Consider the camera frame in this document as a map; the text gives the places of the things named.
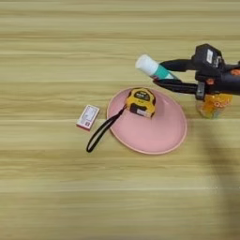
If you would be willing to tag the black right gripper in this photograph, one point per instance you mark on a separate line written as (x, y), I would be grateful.
(223, 82)

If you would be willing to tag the white green toothpaste tube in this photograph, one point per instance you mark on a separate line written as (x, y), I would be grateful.
(151, 66)

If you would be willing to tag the yellow black tape measure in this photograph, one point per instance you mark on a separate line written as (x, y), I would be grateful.
(141, 100)

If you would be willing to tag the pink round plate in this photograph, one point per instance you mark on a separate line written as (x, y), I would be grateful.
(150, 131)

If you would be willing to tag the small red white box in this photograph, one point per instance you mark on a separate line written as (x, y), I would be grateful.
(88, 117)

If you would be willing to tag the black box with white label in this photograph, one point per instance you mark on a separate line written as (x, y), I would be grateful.
(206, 59)

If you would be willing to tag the orange juice bottle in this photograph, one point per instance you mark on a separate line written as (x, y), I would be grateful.
(214, 106)

